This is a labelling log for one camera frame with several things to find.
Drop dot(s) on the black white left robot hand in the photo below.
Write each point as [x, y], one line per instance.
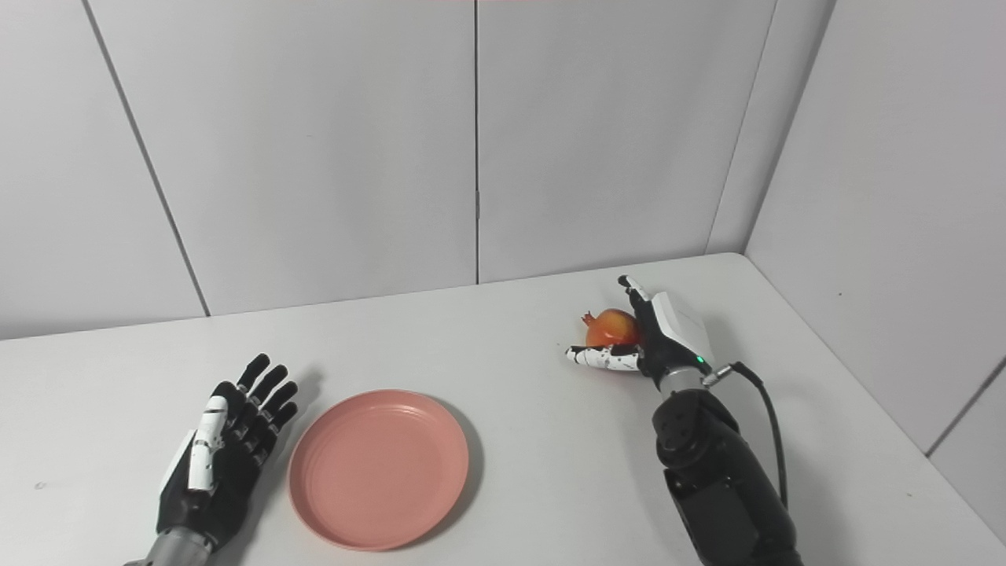
[228, 479]

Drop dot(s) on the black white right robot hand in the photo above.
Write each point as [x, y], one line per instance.
[676, 338]

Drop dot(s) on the red orange pomegranate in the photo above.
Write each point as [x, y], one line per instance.
[613, 328]

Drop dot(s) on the pink round plate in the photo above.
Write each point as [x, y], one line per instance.
[377, 468]

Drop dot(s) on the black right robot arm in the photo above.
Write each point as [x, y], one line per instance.
[723, 487]

